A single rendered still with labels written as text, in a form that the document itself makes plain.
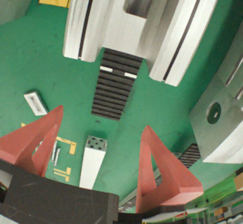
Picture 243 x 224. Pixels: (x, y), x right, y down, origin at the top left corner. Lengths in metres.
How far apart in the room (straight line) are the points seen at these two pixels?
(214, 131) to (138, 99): 0.12
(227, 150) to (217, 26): 0.17
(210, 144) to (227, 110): 0.05
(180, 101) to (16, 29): 0.28
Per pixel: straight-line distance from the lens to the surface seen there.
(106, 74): 0.22
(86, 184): 0.49
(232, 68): 0.22
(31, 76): 0.27
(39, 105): 0.30
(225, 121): 0.21
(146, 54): 0.16
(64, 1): 0.21
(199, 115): 0.25
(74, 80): 0.24
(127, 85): 0.22
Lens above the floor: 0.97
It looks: 52 degrees down
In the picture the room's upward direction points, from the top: 174 degrees counter-clockwise
